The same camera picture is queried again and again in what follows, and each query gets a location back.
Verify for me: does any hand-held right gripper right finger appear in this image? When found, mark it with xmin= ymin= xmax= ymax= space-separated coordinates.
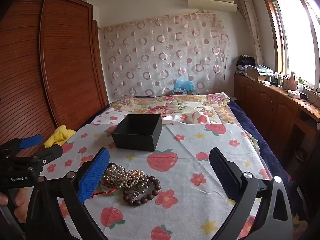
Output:
xmin=209 ymin=147 xmax=294 ymax=240

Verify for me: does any red cord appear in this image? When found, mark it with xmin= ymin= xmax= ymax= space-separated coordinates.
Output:
xmin=90 ymin=189 xmax=118 ymax=200

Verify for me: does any dark blue bedsheet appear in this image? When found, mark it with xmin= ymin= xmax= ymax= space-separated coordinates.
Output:
xmin=229 ymin=97 xmax=300 ymax=183

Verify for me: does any beige window curtain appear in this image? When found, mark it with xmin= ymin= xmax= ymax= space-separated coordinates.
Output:
xmin=237 ymin=0 xmax=264 ymax=68

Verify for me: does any brown wooden bead bracelet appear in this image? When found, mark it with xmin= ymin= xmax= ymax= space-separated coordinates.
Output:
xmin=122 ymin=176 xmax=162 ymax=207

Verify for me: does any brown wooden wardrobe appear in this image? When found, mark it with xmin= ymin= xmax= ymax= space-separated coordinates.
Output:
xmin=0 ymin=0 xmax=110 ymax=153

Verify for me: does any pink plastic jug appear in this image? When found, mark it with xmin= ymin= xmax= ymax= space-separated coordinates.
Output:
xmin=289 ymin=72 xmax=298 ymax=90

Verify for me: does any white strawberry print sheet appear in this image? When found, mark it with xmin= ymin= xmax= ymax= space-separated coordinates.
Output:
xmin=91 ymin=103 xmax=218 ymax=127

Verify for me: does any pale green jade bangle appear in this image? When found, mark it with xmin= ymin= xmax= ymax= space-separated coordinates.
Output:
xmin=99 ymin=178 xmax=120 ymax=196

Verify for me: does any person's left hand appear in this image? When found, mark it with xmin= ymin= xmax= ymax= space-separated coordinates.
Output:
xmin=0 ymin=188 xmax=29 ymax=221

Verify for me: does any white wall air conditioner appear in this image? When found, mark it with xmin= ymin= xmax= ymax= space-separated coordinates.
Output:
xmin=187 ymin=0 xmax=238 ymax=13

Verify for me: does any yellow plush toy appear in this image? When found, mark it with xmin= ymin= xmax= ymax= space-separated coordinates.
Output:
xmin=44 ymin=125 xmax=77 ymax=148

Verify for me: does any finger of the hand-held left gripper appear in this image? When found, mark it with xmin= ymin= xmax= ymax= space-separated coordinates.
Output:
xmin=30 ymin=145 xmax=64 ymax=167
xmin=0 ymin=134 xmax=44 ymax=157

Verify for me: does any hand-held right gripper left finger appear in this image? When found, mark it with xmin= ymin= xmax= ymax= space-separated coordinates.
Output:
xmin=25 ymin=147 xmax=111 ymax=240

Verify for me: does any floral blanket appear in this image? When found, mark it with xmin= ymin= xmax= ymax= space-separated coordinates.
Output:
xmin=110 ymin=92 xmax=230 ymax=126

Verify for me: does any wooden framed window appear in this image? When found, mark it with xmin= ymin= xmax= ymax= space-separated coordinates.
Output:
xmin=260 ymin=0 xmax=320 ymax=88

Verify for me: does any open cardboard box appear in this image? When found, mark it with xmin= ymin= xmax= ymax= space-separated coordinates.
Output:
xmin=246 ymin=65 xmax=266 ymax=81

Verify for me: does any pile of dark bags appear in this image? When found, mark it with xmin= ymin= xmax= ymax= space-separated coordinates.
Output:
xmin=236 ymin=55 xmax=257 ymax=74

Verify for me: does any pearl necklace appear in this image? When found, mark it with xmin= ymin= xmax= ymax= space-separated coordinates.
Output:
xmin=103 ymin=164 xmax=151 ymax=193

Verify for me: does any black cardboard box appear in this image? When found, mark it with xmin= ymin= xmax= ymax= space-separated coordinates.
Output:
xmin=111 ymin=114 xmax=163 ymax=152

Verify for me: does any long wooden cabinet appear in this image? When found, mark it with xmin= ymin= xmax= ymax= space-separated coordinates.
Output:
xmin=234 ymin=74 xmax=320 ymax=170

